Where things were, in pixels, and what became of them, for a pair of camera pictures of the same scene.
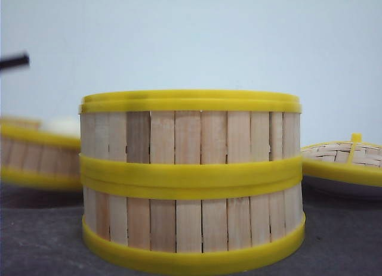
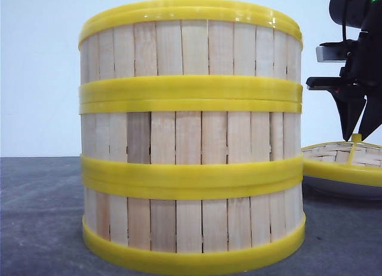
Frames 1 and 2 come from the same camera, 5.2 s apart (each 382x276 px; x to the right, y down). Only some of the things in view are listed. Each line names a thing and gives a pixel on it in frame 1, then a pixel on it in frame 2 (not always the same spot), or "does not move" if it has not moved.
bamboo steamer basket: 191,225 does not move
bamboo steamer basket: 31,156 to 191,56
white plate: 317,188 does not move
